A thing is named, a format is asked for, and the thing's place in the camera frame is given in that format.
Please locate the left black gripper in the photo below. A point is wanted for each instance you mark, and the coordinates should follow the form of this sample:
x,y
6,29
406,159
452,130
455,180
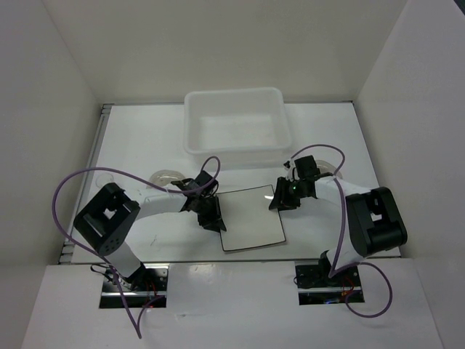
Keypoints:
x,y
214,222

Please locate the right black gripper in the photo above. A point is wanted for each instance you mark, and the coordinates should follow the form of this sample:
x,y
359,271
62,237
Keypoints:
x,y
280,200

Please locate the square white black-rimmed plate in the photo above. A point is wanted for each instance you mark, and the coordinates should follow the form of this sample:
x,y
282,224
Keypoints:
x,y
250,223

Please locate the translucent white plastic bin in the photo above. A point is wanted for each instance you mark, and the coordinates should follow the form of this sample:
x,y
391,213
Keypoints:
x,y
243,127

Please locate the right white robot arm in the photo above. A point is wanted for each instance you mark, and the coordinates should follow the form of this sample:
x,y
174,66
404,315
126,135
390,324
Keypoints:
x,y
370,219

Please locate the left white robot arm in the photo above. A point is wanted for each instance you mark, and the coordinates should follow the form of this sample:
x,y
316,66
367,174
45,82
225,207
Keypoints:
x,y
106,220

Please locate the right clear glass dish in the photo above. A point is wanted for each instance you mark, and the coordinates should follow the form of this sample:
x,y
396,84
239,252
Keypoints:
x,y
327,168

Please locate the clear glass dish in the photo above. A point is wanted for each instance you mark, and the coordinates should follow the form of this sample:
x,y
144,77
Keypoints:
x,y
165,176
327,168

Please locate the left clear glass dish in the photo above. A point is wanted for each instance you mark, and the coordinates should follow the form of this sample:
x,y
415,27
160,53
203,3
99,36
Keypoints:
x,y
165,176

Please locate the small clear glass cup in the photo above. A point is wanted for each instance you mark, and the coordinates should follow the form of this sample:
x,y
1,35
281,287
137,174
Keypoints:
x,y
103,179

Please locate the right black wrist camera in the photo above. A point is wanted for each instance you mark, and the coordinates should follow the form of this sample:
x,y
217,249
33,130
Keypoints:
x,y
304,168

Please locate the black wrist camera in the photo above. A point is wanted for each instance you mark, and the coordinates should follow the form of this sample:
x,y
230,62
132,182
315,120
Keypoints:
x,y
304,168
203,185

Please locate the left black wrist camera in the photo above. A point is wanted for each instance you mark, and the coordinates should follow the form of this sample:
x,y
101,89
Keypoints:
x,y
203,185

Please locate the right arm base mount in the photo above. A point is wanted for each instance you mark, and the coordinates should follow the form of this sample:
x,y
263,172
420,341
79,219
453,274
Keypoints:
x,y
314,287

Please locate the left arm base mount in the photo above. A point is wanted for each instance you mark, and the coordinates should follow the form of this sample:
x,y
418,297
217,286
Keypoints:
x,y
150,291

